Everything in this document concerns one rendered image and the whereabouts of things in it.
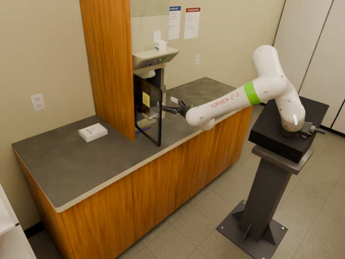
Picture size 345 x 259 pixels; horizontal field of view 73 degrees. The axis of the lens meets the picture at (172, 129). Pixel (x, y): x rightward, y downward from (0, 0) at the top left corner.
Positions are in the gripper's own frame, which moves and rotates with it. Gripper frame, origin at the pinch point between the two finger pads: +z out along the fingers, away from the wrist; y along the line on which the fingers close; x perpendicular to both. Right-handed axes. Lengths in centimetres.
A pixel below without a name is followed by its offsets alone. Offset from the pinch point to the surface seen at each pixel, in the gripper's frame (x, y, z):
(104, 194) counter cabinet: 38, 59, -12
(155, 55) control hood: -31.4, 6.7, 4.0
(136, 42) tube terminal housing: -37.8, 12.7, 15.2
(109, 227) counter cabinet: 70, 60, -12
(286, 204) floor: 120, -103, -78
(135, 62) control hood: -27.8, 17.8, 10.1
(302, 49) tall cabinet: 9, -293, 14
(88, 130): 21, 44, 33
